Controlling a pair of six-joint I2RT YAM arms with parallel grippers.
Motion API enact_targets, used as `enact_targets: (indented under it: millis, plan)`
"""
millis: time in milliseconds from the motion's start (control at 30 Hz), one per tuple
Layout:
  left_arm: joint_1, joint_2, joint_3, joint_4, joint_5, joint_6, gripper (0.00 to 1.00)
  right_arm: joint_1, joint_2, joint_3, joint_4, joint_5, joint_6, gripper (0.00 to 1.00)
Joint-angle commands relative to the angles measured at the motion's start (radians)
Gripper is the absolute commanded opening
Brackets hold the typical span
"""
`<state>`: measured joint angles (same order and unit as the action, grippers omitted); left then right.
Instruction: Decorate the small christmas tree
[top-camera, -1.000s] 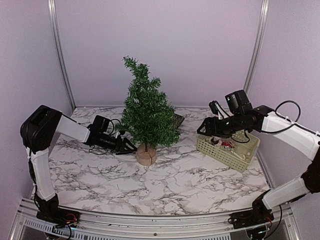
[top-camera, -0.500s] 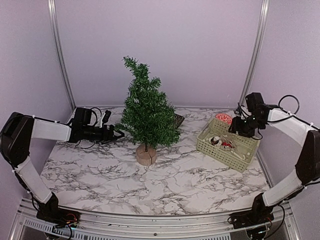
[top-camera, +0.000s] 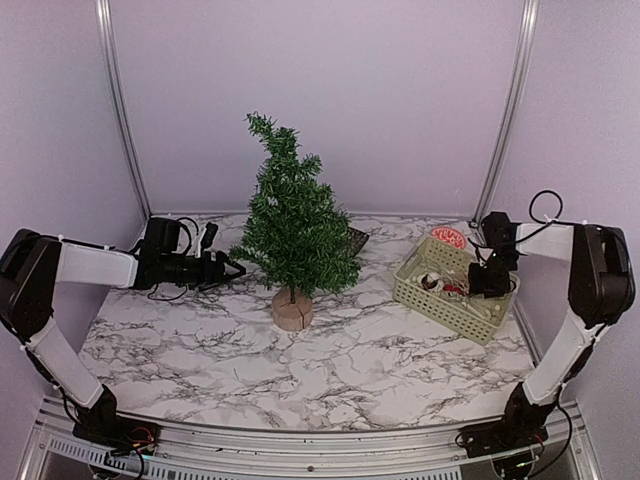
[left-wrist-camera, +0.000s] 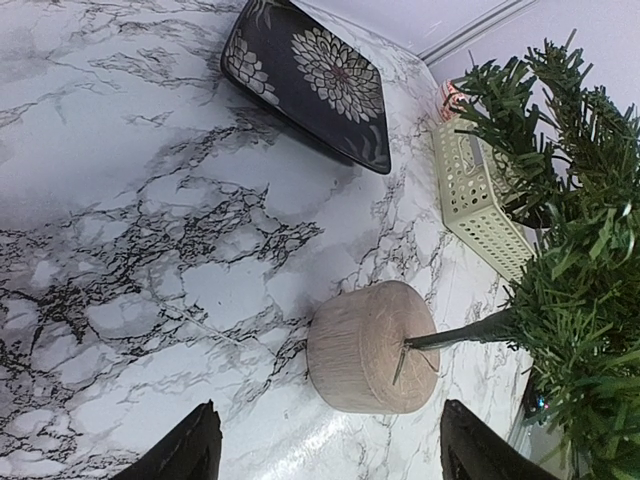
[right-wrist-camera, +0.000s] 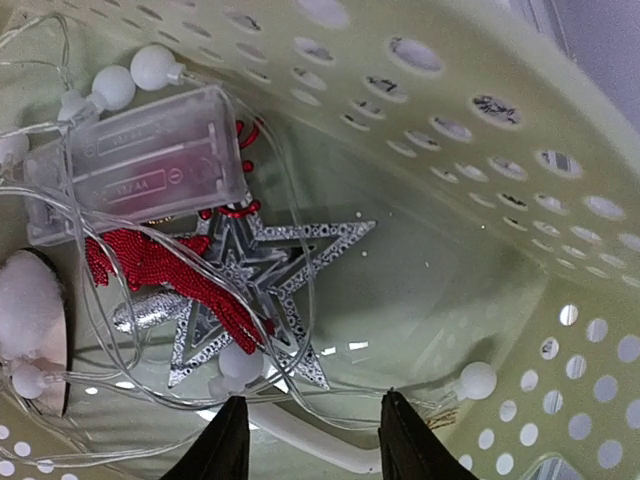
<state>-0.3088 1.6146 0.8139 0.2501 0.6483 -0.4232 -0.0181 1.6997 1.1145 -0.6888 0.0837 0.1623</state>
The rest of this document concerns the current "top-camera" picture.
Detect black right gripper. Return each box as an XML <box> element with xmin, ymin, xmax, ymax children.
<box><xmin>468</xmin><ymin>251</ymin><xmax>518</xmax><ymax>299</ymax></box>

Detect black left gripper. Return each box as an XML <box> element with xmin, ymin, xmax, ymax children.
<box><xmin>160</xmin><ymin>251</ymin><xmax>245</xmax><ymax>292</ymax></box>

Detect white ball string lights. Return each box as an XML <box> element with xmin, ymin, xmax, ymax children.
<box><xmin>409</xmin><ymin>270</ymin><xmax>504</xmax><ymax>320</ymax></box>

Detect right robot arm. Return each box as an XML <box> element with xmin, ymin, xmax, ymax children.
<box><xmin>468</xmin><ymin>212</ymin><xmax>636</xmax><ymax>448</ymax></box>

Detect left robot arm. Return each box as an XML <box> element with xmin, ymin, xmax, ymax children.
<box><xmin>1</xmin><ymin>221</ymin><xmax>246</xmax><ymax>445</ymax></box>

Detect round wooden tree base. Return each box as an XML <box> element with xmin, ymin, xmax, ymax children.
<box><xmin>272</xmin><ymin>289</ymin><xmax>313</xmax><ymax>332</ymax></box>

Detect small green christmas tree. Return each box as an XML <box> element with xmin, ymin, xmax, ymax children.
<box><xmin>230</xmin><ymin>112</ymin><xmax>360</xmax><ymax>300</ymax></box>

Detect black mesh object behind tree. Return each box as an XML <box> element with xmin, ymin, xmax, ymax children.
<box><xmin>348</xmin><ymin>227</ymin><xmax>370</xmax><ymax>256</ymax></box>

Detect red reindeer ornament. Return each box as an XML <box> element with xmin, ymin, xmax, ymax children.
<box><xmin>443</xmin><ymin>284</ymin><xmax>465</xmax><ymax>296</ymax></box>

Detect green perforated plastic basket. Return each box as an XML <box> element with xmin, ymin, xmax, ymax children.
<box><xmin>392</xmin><ymin>236</ymin><xmax>520</xmax><ymax>345</ymax></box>

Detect red white round ornament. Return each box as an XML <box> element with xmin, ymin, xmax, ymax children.
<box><xmin>431</xmin><ymin>226</ymin><xmax>467</xmax><ymax>250</ymax></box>

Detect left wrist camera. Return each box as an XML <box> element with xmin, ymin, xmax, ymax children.
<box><xmin>193</xmin><ymin>222</ymin><xmax>219</xmax><ymax>258</ymax></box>

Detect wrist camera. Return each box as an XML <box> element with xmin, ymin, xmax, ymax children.
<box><xmin>481</xmin><ymin>211</ymin><xmax>520</xmax><ymax>271</ymax></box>
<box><xmin>193</xmin><ymin>222</ymin><xmax>219</xmax><ymax>258</ymax></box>

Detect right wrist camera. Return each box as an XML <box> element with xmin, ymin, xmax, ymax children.
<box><xmin>481</xmin><ymin>211</ymin><xmax>520</xmax><ymax>271</ymax></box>

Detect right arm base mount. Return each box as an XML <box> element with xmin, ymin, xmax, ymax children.
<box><xmin>454</xmin><ymin>421</ymin><xmax>549</xmax><ymax>458</ymax></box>

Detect front aluminium rail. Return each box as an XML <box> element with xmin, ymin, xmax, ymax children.
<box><xmin>16</xmin><ymin>397</ymin><xmax>602</xmax><ymax>479</ymax></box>

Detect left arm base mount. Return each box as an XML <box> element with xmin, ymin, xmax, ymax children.
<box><xmin>73</xmin><ymin>418</ymin><xmax>161</xmax><ymax>454</ymax></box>

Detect right aluminium frame post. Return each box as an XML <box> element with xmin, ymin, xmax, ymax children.
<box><xmin>472</xmin><ymin>0</ymin><xmax>540</xmax><ymax>223</ymax></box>

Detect aluminium frame post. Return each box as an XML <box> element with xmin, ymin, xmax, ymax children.
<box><xmin>95</xmin><ymin>0</ymin><xmax>152</xmax><ymax>219</ymax></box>
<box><xmin>472</xmin><ymin>0</ymin><xmax>540</xmax><ymax>223</ymax></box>

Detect left aluminium frame post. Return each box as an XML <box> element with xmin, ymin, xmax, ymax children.
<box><xmin>95</xmin><ymin>0</ymin><xmax>152</xmax><ymax>219</ymax></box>

